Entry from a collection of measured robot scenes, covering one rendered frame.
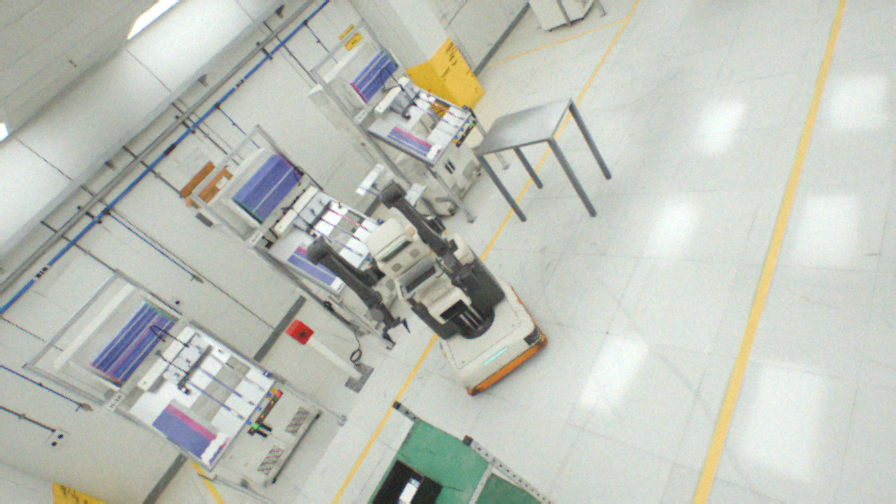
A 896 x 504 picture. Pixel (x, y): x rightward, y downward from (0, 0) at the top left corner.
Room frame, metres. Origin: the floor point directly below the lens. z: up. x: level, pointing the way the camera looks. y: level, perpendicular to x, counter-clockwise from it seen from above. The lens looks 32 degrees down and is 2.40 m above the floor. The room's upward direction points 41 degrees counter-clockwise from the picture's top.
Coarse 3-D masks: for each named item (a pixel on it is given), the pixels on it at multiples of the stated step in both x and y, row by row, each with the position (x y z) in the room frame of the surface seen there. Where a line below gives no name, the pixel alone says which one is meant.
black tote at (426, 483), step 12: (396, 468) 1.24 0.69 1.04; (408, 468) 1.25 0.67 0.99; (384, 480) 1.22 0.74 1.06; (396, 480) 1.23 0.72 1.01; (408, 480) 1.23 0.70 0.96; (420, 480) 1.19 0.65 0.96; (432, 480) 1.11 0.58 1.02; (384, 492) 1.20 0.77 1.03; (396, 492) 1.21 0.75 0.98; (420, 492) 1.09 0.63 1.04; (432, 492) 1.10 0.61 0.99
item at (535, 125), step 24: (504, 120) 3.45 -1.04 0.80; (528, 120) 3.17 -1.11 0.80; (552, 120) 2.93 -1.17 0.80; (576, 120) 3.01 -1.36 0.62; (480, 144) 3.41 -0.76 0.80; (504, 144) 3.14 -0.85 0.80; (528, 144) 2.93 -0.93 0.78; (552, 144) 2.78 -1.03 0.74; (528, 168) 3.55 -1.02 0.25; (600, 168) 3.02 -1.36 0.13; (504, 192) 3.33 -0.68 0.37
